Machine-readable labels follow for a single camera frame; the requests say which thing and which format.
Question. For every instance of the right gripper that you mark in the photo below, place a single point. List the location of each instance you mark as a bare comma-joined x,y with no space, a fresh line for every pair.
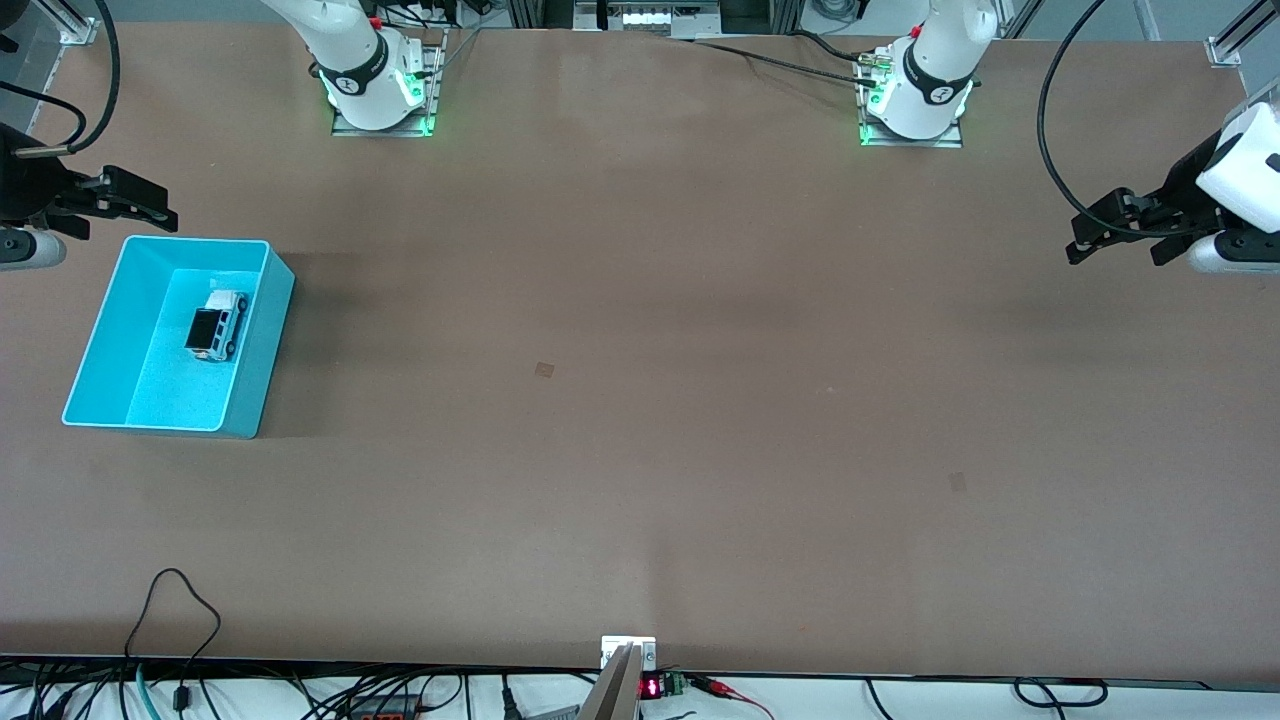
25,187

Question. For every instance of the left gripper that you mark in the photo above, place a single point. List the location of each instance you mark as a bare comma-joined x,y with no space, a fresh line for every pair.
1187,190

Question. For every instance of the white jeep toy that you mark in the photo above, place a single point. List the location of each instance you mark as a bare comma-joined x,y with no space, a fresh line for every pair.
207,330

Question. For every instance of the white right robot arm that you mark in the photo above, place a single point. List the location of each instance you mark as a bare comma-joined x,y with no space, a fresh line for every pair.
360,90

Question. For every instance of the teal plastic bin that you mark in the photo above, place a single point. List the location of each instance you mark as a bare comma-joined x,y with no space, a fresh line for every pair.
150,390

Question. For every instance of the metal control box with lights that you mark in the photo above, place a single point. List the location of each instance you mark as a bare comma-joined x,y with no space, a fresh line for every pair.
650,18

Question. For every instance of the orange black power device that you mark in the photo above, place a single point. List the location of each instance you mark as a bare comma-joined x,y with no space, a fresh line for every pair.
385,708

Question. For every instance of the red digit display module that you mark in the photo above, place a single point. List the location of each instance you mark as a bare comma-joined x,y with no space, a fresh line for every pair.
655,687

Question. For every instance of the aluminium frame profile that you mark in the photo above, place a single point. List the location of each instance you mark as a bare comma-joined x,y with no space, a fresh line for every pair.
1235,40
75,25

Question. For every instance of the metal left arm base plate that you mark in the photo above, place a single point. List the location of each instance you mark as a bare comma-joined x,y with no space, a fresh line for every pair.
915,143

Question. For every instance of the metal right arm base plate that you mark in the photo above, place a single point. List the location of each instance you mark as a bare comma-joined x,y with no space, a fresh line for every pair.
433,95

